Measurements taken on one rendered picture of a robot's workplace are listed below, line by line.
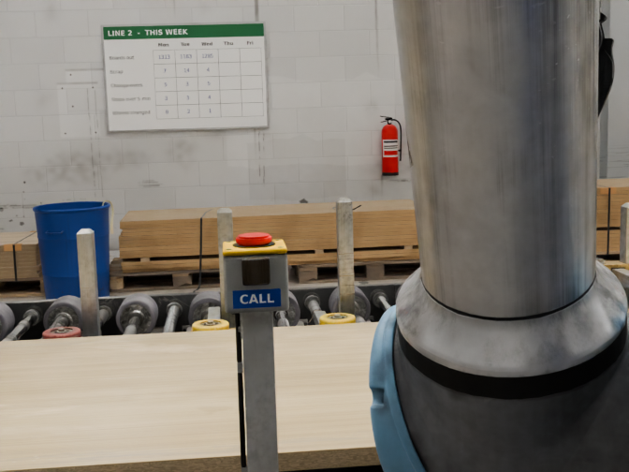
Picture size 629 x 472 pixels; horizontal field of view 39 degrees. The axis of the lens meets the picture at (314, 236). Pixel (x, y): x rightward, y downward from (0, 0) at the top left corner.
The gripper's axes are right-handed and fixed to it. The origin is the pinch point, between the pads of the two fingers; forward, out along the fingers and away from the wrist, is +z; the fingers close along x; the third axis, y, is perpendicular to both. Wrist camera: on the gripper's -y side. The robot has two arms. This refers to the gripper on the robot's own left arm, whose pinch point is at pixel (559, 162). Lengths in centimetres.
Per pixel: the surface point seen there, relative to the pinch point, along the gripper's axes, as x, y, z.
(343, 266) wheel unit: -68, -109, 32
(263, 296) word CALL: -31.7, -2.0, 14.7
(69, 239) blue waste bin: -409, -413, 82
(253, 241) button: -33.2, -2.9, 8.8
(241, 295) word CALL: -33.8, -0.8, 14.5
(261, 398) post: -33.1, -3.3, 26.8
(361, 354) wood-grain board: -49, -72, 41
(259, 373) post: -33.2, -3.3, 23.8
